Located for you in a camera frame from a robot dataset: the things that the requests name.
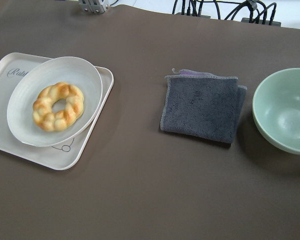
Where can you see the white round plate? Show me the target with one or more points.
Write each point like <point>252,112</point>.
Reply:
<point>54,101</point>

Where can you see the cream rectangular tray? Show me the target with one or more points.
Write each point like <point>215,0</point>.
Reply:
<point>63,155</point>

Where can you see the mint green bowl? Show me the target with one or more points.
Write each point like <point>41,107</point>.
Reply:
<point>276,109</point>

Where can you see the grey folded cloth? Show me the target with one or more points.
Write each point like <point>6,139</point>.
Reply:
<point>203,105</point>

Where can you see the aluminium frame post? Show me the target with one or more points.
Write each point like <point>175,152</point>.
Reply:
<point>94,6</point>

